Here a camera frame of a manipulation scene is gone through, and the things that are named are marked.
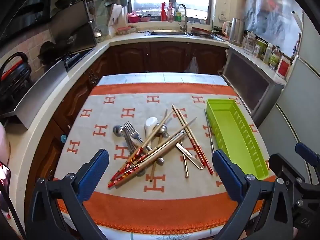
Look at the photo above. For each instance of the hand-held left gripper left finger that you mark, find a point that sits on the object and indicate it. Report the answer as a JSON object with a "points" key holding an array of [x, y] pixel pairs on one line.
{"points": [[96, 172]]}

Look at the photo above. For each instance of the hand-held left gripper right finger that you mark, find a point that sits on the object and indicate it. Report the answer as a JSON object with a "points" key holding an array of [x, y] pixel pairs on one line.
{"points": [[227, 177]]}

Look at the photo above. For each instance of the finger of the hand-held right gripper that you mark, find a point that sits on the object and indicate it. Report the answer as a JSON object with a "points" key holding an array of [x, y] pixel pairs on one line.
{"points": [[303, 152], [278, 163]]}

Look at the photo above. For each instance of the chopsticks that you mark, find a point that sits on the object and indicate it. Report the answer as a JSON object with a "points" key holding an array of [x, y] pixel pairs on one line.
{"points": [[130, 175]]}

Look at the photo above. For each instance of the green plastic utensil tray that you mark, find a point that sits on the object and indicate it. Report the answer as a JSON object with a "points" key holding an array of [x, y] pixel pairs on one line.
{"points": [[232, 135]]}

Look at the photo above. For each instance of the small stainless steel spoon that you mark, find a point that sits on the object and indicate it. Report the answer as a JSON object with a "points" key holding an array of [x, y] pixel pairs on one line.
{"points": [[118, 130]]}

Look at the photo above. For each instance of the stainless steel fork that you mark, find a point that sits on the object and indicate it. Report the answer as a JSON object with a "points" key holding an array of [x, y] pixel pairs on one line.
{"points": [[128, 127], [136, 135]]}

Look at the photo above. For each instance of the white ceramic spoon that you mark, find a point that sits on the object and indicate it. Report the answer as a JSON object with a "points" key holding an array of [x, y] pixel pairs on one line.
{"points": [[151, 125]]}

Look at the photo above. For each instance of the teal round knob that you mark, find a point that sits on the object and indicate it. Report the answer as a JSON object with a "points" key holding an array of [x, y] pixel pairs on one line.
{"points": [[63, 137]]}

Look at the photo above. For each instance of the orange and white printed blanket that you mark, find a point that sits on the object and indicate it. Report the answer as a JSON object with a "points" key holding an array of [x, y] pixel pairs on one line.
{"points": [[140, 202]]}

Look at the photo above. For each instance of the grey refrigerator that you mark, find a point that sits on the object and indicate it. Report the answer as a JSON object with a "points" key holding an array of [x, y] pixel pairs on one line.
{"points": [[300, 92]]}

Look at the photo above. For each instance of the red label jar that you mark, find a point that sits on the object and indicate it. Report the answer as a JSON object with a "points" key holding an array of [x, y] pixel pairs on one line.
{"points": [[283, 67]]}

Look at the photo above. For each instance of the green label bottle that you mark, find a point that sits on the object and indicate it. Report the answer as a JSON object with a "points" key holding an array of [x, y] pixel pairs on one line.
{"points": [[274, 58]]}

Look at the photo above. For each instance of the low stainless steel panel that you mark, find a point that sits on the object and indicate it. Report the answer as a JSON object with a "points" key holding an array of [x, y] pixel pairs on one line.
{"points": [[42, 87]]}

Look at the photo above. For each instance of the white plastic bottle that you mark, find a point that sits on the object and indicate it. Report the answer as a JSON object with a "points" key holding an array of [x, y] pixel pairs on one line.
{"points": [[267, 53]]}

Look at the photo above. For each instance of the green food tin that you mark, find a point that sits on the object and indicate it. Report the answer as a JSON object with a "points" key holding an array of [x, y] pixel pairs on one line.
{"points": [[261, 48]]}

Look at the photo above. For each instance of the pale floral tablecloth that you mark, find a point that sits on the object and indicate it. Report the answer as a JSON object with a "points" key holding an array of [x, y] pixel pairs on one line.
{"points": [[160, 78]]}

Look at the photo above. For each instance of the gas stove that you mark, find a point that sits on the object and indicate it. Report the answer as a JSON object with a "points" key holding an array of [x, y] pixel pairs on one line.
{"points": [[75, 58]]}

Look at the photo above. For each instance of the hanging white plastic bag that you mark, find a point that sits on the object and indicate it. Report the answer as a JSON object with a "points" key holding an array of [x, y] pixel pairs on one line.
{"points": [[192, 66]]}

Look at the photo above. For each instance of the clear glass jar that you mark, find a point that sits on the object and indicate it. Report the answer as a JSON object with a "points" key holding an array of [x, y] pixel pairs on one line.
{"points": [[249, 43]]}

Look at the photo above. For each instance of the black kettle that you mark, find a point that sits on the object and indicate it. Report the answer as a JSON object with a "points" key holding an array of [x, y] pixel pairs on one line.
{"points": [[15, 80]]}

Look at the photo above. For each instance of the black wok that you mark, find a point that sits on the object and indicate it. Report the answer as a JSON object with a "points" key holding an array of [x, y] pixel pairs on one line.
{"points": [[48, 52]]}

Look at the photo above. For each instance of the brown wooden kitchen cabinets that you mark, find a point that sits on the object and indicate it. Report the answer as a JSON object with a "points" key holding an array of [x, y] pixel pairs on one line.
{"points": [[165, 55]]}

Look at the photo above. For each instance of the small metal teapot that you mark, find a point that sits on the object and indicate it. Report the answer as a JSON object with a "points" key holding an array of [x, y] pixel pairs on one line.
{"points": [[98, 33]]}

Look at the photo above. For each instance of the stainless steel kettle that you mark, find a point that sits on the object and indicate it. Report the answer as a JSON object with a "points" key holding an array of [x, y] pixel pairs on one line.
{"points": [[236, 31]]}

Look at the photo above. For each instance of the clear food container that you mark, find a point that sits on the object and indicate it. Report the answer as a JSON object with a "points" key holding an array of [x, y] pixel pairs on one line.
{"points": [[123, 30]]}

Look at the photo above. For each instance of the pink electric kettle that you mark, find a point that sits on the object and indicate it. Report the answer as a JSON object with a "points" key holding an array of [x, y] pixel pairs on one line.
{"points": [[226, 28]]}

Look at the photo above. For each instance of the stacked red dishes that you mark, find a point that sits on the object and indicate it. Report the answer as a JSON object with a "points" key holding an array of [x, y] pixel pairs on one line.
{"points": [[200, 31]]}

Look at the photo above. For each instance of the stainless steel splash panel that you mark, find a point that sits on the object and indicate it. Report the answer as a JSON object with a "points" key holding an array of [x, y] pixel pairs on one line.
{"points": [[75, 25]]}

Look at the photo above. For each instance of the steel sink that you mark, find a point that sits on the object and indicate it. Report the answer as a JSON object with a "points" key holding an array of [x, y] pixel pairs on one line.
{"points": [[167, 32]]}

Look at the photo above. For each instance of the red plastic basin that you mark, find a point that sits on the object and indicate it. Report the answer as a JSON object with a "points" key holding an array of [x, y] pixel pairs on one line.
{"points": [[133, 18]]}

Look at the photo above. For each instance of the wooden cutting board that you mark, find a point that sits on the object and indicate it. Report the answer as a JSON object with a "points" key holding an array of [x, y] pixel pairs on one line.
{"points": [[116, 12]]}

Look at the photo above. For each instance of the pink bowl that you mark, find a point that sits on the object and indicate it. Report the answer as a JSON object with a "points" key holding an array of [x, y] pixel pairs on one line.
{"points": [[145, 18]]}

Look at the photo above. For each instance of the steel kitchen faucet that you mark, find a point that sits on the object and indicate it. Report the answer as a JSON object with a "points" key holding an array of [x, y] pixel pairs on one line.
{"points": [[185, 17]]}

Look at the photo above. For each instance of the green dish soap bottle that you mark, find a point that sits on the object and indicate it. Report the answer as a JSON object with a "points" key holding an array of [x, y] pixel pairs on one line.
{"points": [[178, 16]]}

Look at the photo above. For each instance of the red spray bottle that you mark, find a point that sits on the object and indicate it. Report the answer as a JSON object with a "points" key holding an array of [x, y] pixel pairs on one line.
{"points": [[163, 12]]}

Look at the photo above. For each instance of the pink bottle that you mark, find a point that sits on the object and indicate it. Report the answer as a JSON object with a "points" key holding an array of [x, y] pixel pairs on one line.
{"points": [[170, 12]]}

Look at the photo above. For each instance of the white wall outlet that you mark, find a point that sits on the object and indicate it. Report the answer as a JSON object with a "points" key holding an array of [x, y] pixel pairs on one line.
{"points": [[222, 16]]}

